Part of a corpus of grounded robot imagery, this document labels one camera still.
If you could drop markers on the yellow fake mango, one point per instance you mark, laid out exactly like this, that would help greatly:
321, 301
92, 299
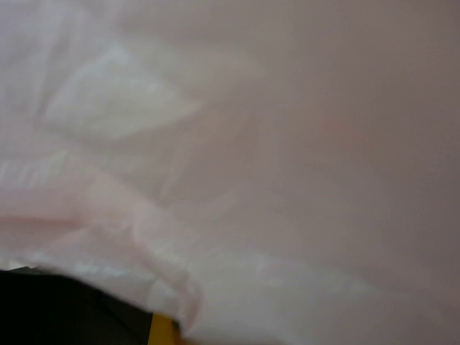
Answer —
164, 331

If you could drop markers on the pink plastic bag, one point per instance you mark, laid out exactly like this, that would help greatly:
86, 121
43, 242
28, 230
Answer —
263, 172

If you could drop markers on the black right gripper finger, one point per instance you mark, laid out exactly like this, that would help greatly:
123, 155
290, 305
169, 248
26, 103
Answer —
40, 308

